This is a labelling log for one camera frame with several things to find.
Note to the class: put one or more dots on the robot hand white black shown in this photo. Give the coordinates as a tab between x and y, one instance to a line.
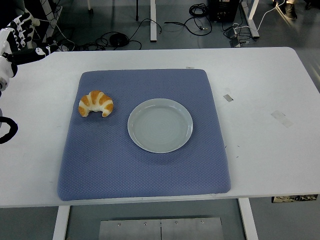
7	67

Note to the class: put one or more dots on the croissant bread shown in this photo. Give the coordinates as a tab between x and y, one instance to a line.
96	100

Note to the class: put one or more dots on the grey round plate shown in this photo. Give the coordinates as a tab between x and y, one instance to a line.
160	125

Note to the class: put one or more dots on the grey metal plate with screws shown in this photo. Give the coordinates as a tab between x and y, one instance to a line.
160	230

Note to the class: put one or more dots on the black pole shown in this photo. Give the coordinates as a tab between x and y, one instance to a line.
137	10

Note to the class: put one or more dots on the white desk leg straight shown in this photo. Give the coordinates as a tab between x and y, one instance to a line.
153	22

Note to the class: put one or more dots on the white table leg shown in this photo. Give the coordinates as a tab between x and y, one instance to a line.
60	222
248	220

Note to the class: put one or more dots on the blue textured mat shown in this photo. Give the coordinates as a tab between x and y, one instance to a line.
140	175

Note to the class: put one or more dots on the black equipment box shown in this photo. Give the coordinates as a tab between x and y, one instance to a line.
222	10

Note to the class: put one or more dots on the small grey tape piece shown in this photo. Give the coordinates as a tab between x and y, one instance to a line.
228	98

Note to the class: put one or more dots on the grey foot pedal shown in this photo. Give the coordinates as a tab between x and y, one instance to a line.
235	42

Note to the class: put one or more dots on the white desk leg with foot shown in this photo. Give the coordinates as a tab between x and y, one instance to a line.
251	20

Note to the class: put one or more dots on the large clear tape piece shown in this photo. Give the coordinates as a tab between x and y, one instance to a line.
282	118

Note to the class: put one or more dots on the person's foot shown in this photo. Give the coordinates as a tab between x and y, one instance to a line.
291	11

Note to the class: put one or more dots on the white stand frame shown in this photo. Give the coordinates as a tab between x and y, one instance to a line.
52	17

